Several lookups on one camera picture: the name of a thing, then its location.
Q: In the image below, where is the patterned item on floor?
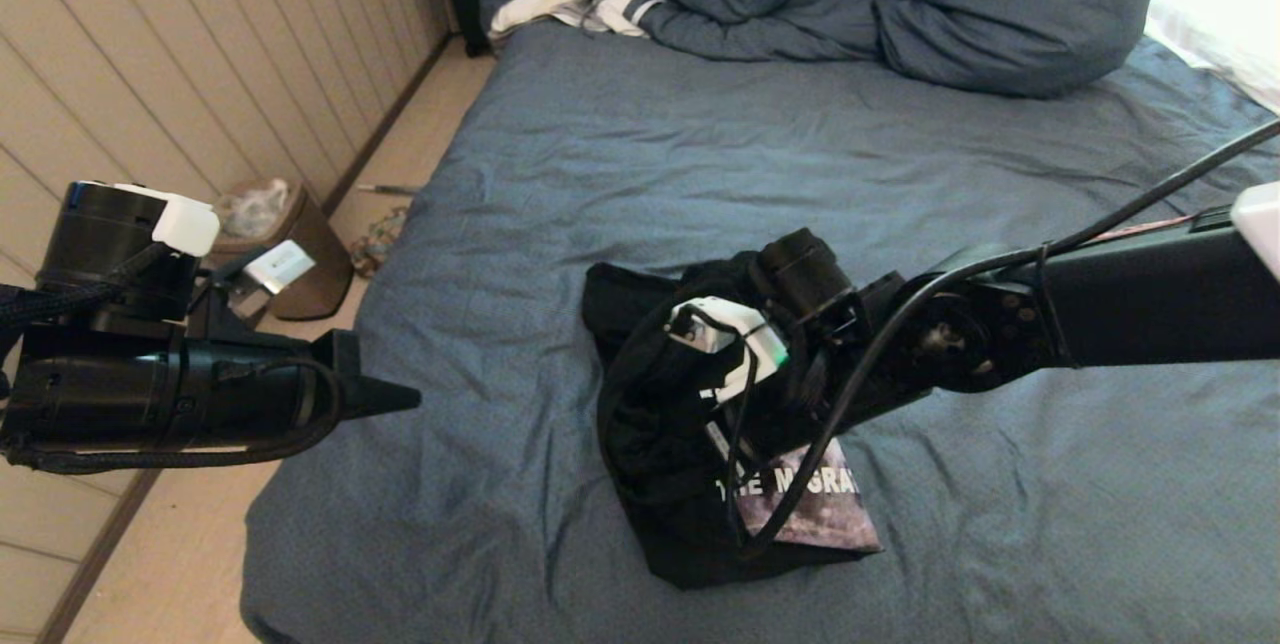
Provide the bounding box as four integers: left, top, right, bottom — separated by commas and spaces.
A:
350, 207, 413, 280

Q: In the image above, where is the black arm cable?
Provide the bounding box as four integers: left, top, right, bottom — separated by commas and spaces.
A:
0, 244, 346, 477
720, 119, 1280, 555

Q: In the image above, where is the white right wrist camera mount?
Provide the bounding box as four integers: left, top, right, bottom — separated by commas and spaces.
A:
665, 296, 791, 407

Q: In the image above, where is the black moon print T-shirt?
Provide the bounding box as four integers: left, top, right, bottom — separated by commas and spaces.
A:
580, 249, 886, 592

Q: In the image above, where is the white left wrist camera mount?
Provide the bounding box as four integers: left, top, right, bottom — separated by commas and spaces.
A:
75, 181, 317, 317

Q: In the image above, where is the brown trash bin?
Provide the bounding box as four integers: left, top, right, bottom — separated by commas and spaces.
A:
215, 179, 355, 322

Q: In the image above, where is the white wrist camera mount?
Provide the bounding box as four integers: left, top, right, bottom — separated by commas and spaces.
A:
665, 296, 791, 407
75, 181, 317, 317

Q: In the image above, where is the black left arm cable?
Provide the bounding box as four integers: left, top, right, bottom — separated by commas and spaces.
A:
0, 244, 346, 477

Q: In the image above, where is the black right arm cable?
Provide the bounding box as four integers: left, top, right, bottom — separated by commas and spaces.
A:
720, 119, 1280, 555

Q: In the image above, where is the white pillow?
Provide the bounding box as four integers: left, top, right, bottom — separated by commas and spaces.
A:
1147, 0, 1280, 115

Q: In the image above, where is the clear plastic bin liner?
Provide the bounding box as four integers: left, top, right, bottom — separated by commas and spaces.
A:
218, 179, 293, 240

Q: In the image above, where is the blue bed sheet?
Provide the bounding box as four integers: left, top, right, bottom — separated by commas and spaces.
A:
240, 19, 1280, 644

